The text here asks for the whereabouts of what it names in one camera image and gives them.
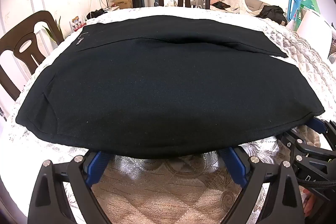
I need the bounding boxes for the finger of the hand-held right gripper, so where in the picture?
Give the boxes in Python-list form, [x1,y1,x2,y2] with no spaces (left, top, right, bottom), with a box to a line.
[278,131,315,155]
[306,116,336,147]

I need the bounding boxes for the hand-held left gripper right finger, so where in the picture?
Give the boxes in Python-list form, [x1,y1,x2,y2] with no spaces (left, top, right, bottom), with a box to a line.
[220,147,306,224]

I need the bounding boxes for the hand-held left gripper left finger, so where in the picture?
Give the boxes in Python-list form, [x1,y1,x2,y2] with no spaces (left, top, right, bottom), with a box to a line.
[28,151,113,224]

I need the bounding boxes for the black pants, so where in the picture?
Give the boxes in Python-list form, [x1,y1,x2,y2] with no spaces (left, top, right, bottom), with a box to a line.
[15,15,325,159]

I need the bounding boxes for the person's right hand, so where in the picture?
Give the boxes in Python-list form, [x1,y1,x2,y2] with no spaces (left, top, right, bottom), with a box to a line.
[302,187,319,219]

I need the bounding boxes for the white quilted tablecloth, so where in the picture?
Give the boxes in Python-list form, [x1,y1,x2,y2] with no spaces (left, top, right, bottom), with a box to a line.
[5,5,336,224]

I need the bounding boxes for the large black cloth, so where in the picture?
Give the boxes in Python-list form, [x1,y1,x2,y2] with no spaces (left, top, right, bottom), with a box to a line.
[255,5,288,24]

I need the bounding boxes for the green plastic bottle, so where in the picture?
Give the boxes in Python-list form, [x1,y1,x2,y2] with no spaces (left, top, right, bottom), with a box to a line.
[299,0,321,14]

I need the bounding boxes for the blue plastic jug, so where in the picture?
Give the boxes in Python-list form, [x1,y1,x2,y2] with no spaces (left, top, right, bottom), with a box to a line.
[288,0,309,21]

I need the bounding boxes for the green potted plant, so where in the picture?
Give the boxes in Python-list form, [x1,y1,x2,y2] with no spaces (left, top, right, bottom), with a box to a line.
[42,17,63,43]

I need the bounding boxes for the colourful snack packets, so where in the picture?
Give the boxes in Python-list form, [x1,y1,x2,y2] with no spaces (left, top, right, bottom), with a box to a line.
[69,15,87,31]

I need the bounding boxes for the small black cloth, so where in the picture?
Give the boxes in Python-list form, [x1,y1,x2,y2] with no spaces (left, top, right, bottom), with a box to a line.
[212,1,231,10]

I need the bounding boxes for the black bag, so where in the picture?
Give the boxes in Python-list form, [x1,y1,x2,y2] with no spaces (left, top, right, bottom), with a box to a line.
[87,9,109,19]

